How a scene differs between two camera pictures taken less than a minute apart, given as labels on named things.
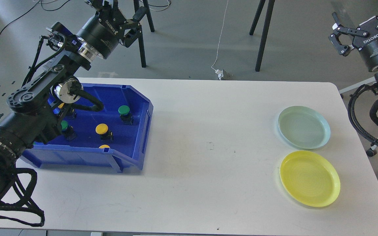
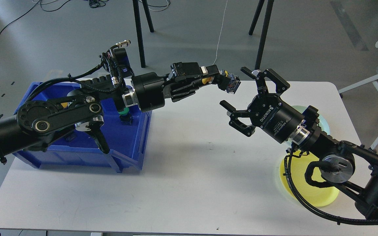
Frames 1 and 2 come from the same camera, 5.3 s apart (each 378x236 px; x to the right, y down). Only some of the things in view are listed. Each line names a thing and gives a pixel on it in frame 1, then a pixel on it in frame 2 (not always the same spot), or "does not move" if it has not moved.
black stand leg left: x=141 y=38 does not move
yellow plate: x=309 y=178 does not move
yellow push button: x=106 y=135 → x=235 y=81
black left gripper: x=102 y=31 → x=149 y=89
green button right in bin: x=127 y=117 does not move
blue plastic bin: x=115 y=136 does not move
